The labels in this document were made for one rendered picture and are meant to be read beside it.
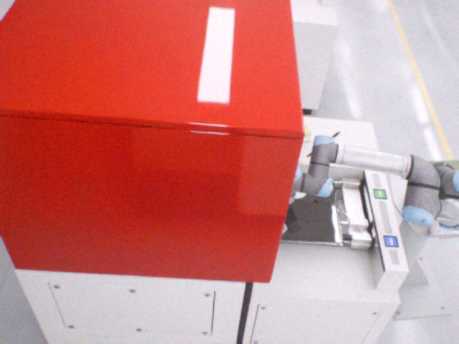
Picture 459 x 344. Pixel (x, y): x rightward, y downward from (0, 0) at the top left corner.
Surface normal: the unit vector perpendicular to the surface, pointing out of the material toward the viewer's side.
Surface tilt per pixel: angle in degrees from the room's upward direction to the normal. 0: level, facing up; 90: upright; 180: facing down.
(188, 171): 90
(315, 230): 0
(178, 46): 0
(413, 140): 0
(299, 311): 90
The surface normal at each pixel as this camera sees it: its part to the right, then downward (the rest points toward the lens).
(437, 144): 0.11, -0.67
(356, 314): 0.01, 0.74
